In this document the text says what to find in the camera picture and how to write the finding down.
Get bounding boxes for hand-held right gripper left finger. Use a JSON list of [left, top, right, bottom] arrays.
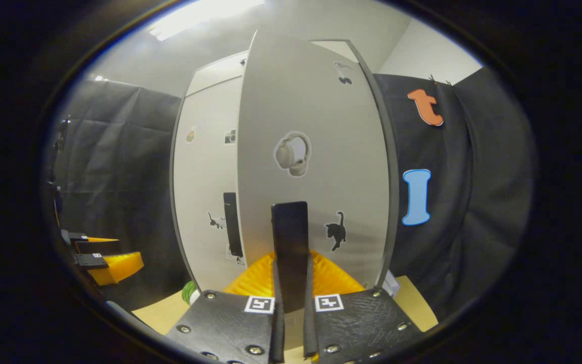
[[166, 251, 284, 364]]

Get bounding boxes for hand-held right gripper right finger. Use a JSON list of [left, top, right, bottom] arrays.
[[302, 250, 425, 364]]

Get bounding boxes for grey cabinet door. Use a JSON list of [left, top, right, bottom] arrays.
[[237, 30, 390, 304], [173, 76, 249, 291]]

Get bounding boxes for grey double-door shoe cabinet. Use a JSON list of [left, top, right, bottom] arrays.
[[170, 39, 400, 304]]

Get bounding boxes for green striped ball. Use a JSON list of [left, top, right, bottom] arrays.
[[182, 281, 200, 305]]

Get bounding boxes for small white object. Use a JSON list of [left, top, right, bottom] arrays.
[[382, 270, 401, 296]]

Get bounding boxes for black backdrop cloth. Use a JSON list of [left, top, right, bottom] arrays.
[[48, 66, 537, 324]]

